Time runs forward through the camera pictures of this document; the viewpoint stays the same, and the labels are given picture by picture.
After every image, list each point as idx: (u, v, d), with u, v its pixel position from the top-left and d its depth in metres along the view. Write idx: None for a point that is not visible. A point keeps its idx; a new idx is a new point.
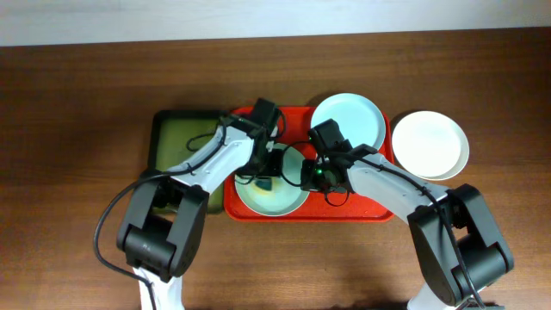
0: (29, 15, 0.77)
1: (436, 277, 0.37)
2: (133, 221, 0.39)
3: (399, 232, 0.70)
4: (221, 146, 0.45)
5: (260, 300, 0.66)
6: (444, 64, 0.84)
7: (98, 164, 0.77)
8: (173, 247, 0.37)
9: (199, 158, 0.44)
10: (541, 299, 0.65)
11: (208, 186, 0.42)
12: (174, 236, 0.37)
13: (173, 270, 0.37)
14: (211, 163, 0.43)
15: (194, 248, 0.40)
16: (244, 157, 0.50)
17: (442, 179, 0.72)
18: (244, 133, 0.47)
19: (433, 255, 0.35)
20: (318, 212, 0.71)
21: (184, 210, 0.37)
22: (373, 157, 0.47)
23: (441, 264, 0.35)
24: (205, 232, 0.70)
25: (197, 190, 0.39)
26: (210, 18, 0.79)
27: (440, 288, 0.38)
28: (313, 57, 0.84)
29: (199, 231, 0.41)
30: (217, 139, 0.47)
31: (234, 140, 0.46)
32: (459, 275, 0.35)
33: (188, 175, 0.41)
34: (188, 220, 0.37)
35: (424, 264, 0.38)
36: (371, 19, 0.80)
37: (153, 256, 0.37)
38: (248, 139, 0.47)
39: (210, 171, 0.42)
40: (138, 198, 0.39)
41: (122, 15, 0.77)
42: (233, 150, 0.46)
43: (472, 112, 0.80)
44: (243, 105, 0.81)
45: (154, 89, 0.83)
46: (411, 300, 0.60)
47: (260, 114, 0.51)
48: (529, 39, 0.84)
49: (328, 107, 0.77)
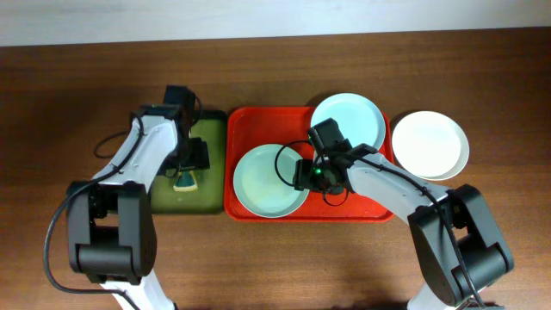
0: (33, 15, 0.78)
1: (435, 276, 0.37)
2: (79, 238, 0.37)
3: (399, 232, 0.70)
4: (142, 137, 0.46)
5: (260, 300, 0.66)
6: (444, 63, 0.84)
7: (98, 164, 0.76)
8: (128, 249, 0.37)
9: (123, 151, 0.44)
10: (541, 299, 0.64)
11: (140, 176, 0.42)
12: (126, 238, 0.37)
13: (138, 269, 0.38)
14: (139, 157, 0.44)
15: (151, 243, 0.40)
16: (170, 142, 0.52)
17: (442, 178, 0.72)
18: (160, 119, 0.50)
19: (433, 255, 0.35)
20: (317, 212, 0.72)
21: (126, 208, 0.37)
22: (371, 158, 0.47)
23: (440, 263, 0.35)
24: (206, 232, 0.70)
25: (133, 186, 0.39)
26: (210, 18, 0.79)
27: (439, 288, 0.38)
28: (314, 57, 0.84)
29: (151, 226, 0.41)
30: (135, 130, 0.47)
31: (152, 128, 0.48)
32: (459, 275, 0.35)
33: (114, 175, 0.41)
34: (134, 214, 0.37)
35: (424, 265, 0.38)
36: (370, 19, 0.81)
37: (113, 264, 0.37)
38: (166, 123, 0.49)
39: (139, 164, 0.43)
40: (75, 218, 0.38)
41: (122, 15, 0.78)
42: (154, 136, 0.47)
43: (472, 111, 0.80)
44: (243, 104, 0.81)
45: (154, 89, 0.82)
46: (411, 300, 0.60)
47: (174, 98, 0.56)
48: (529, 39, 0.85)
49: (328, 108, 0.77)
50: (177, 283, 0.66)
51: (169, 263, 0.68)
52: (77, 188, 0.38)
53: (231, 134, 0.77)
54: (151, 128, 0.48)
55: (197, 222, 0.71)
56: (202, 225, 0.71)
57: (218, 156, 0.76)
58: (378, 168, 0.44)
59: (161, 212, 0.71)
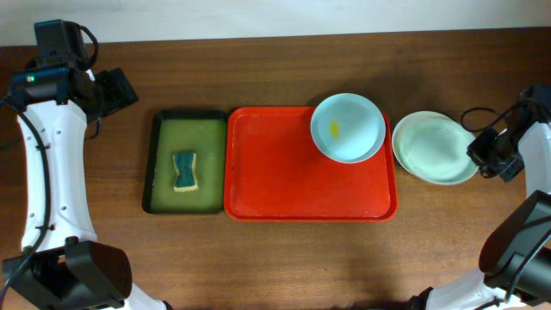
0: (33, 15, 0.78)
1: (494, 252, 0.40)
2: (44, 299, 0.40)
3: (400, 231, 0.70)
4: (46, 150, 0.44)
5: (260, 300, 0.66)
6: (444, 63, 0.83)
7: (99, 164, 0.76)
8: (102, 290, 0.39)
9: (41, 187, 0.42)
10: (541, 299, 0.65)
11: (71, 212, 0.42)
12: (93, 285, 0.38)
13: (119, 294, 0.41)
14: (62, 194, 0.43)
15: (120, 266, 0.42)
16: (81, 121, 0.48)
17: (442, 179, 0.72)
18: (53, 107, 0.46)
19: (526, 225, 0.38)
20: (317, 212, 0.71)
21: (78, 268, 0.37)
22: (539, 127, 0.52)
23: (516, 242, 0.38)
24: (205, 231, 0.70)
25: (73, 249, 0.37)
26: (210, 18, 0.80)
27: (489, 257, 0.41)
28: (315, 57, 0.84)
29: (114, 251, 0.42)
30: (34, 145, 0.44)
31: (50, 136, 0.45)
32: (515, 256, 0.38)
33: (49, 234, 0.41)
34: (89, 269, 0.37)
35: (504, 233, 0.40)
36: (369, 19, 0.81)
37: (93, 300, 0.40)
38: (60, 110, 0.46)
39: (65, 203, 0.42)
40: (27, 288, 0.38)
41: (122, 15, 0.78)
42: (56, 141, 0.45)
43: (473, 111, 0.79)
44: (243, 104, 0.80)
45: (153, 89, 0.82)
46: (432, 292, 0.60)
47: (43, 74, 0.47)
48: (528, 39, 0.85)
49: (329, 107, 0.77)
50: (177, 283, 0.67)
51: (169, 263, 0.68)
52: (12, 272, 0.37)
53: (231, 134, 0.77)
54: (51, 133, 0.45)
55: (197, 222, 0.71)
56: (201, 225, 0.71)
57: (217, 154, 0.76)
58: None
59: (161, 212, 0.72)
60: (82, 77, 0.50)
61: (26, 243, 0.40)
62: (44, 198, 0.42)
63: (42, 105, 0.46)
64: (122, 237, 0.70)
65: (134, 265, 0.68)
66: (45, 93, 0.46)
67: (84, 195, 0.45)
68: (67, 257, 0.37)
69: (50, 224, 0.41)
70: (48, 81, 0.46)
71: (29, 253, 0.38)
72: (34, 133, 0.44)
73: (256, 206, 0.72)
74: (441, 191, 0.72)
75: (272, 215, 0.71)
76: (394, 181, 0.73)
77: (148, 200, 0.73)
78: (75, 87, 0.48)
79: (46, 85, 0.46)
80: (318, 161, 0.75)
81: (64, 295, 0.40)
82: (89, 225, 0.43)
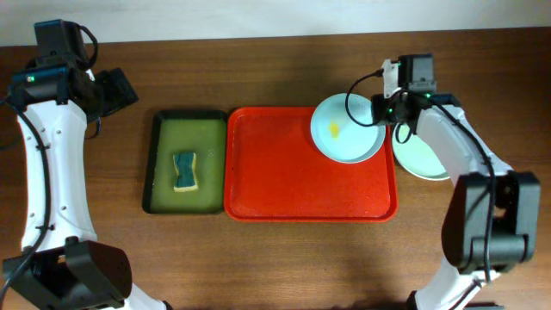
0: (33, 15, 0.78)
1: (453, 244, 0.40)
2: (43, 299, 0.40)
3: (400, 231, 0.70)
4: (46, 150, 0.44)
5: (260, 300, 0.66)
6: (444, 63, 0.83)
7: (99, 164, 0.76)
8: (102, 289, 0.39)
9: (41, 188, 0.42)
10: (542, 299, 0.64)
11: (71, 212, 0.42)
12: (94, 285, 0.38)
13: (119, 294, 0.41)
14: (62, 194, 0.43)
15: (120, 266, 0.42)
16: (81, 121, 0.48)
17: (442, 179, 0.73)
18: (53, 107, 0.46)
19: (469, 211, 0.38)
20: (317, 212, 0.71)
21: (78, 268, 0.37)
22: (425, 114, 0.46)
23: (468, 229, 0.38)
24: (205, 231, 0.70)
25: (71, 249, 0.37)
26: (210, 18, 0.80)
27: (449, 251, 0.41)
28: (315, 57, 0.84)
29: (114, 251, 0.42)
30: (34, 145, 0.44)
31: (49, 135, 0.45)
32: (475, 243, 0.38)
33: (49, 234, 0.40)
34: (89, 268, 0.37)
35: (455, 223, 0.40)
36: (368, 18, 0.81)
37: (93, 300, 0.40)
38: (60, 109, 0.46)
39: (65, 203, 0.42)
40: (26, 288, 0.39)
41: (122, 15, 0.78)
42: (56, 141, 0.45)
43: (473, 111, 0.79)
44: (243, 104, 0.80)
45: (153, 89, 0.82)
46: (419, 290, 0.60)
47: (43, 74, 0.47)
48: (526, 39, 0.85)
49: (328, 108, 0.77)
50: (177, 283, 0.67)
51: (169, 263, 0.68)
52: (12, 273, 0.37)
53: (231, 134, 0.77)
54: (51, 133, 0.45)
55: (197, 222, 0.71)
56: (201, 226, 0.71)
57: (217, 153, 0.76)
58: (452, 122, 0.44)
59: (161, 212, 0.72)
60: (82, 77, 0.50)
61: (25, 243, 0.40)
62: (44, 198, 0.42)
63: (42, 105, 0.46)
64: (121, 237, 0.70)
65: (134, 265, 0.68)
66: (45, 93, 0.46)
67: (83, 194, 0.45)
68: (67, 256, 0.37)
69: (50, 224, 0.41)
70: (48, 80, 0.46)
71: (28, 253, 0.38)
72: (34, 133, 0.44)
73: (256, 206, 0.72)
74: (441, 191, 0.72)
75: (272, 215, 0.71)
76: (394, 181, 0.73)
77: (148, 200, 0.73)
78: (76, 87, 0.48)
79: (46, 85, 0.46)
80: (317, 161, 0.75)
81: (64, 295, 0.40)
82: (89, 225, 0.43)
